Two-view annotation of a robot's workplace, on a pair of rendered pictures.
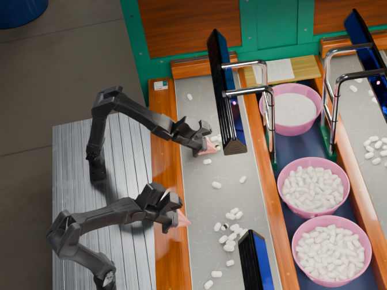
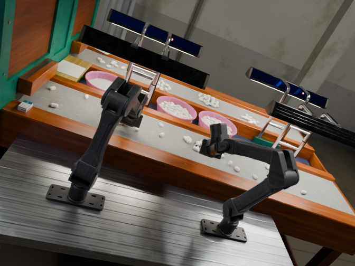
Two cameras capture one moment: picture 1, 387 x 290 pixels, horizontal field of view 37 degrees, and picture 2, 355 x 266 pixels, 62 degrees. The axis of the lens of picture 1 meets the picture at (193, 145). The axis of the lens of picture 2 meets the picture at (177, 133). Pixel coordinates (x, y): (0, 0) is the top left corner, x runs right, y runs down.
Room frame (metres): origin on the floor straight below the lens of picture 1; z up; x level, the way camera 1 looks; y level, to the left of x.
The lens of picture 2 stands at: (1.63, 1.23, 1.49)
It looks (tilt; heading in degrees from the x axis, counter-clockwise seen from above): 28 degrees down; 256
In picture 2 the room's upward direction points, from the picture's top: 25 degrees clockwise
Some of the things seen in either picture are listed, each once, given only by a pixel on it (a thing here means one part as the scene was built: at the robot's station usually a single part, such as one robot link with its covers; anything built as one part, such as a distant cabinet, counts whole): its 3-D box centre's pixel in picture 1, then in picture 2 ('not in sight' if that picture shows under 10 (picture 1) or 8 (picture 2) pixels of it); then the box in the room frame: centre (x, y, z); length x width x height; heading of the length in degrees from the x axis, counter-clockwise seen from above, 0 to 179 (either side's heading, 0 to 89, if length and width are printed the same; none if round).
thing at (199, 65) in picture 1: (204, 65); (39, 75); (2.02, -0.11, 0.83); 0.30 x 0.06 x 0.07; 87
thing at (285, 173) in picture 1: (312, 191); (174, 113); (1.29, -0.42, 0.72); 0.27 x 0.27 x 0.10
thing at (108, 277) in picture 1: (101, 270); (233, 212); (1.08, 0.39, 0.77); 0.09 x 0.06 x 0.06; 30
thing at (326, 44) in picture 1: (353, 43); (82, 41); (1.98, -0.79, 0.83); 0.30 x 0.06 x 0.07; 87
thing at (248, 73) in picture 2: not in sight; (288, 87); (0.58, -0.66, 1.08); 0.62 x 0.08 x 0.07; 177
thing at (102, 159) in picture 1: (95, 159); (78, 190); (1.67, 0.42, 0.71); 0.20 x 0.07 x 0.08; 2
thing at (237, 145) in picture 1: (224, 86); (147, 57); (1.58, -0.15, 1.08); 0.62 x 0.08 x 0.07; 177
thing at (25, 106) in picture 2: (160, 85); (25, 106); (1.99, 0.10, 0.77); 0.06 x 0.04 x 0.02; 87
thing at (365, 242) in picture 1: (330, 254); (215, 128); (1.01, -0.40, 0.72); 0.27 x 0.27 x 0.10
